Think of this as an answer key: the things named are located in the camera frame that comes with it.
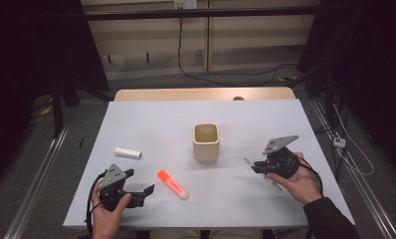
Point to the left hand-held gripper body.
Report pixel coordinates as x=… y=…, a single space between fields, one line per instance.
x=112 y=176

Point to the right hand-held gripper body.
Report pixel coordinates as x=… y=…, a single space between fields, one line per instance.
x=280 y=159

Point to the white cylindrical tube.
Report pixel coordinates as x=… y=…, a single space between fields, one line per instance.
x=128 y=153

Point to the orange highlighter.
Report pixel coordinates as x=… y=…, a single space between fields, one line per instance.
x=172 y=185

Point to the beige square cup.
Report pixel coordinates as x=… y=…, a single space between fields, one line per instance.
x=206 y=146

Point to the person's right hand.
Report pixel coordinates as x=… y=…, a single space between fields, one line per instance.
x=302 y=186

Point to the person's left hand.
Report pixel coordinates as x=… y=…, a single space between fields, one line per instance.
x=106 y=219

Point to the small black floor strip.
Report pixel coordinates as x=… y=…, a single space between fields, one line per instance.
x=81 y=142

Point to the pale grey table mat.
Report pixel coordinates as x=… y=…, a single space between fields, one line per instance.
x=153 y=132

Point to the white power strip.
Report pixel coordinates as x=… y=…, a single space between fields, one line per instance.
x=339 y=142

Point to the black metal stand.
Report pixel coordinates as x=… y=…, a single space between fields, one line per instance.
x=57 y=109
x=328 y=96

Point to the yellow floor tape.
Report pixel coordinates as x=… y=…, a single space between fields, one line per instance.
x=46 y=110
x=287 y=79

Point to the wooden table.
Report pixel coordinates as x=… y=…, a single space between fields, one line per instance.
x=186 y=94

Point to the black curtain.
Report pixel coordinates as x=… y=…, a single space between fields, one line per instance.
x=27 y=66
x=371 y=66

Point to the black horizontal bar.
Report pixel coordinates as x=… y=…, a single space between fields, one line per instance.
x=202 y=13

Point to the aluminium floor rail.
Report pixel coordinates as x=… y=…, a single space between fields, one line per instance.
x=37 y=186
x=361 y=186

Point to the white wall socket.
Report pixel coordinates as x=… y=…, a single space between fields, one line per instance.
x=185 y=4

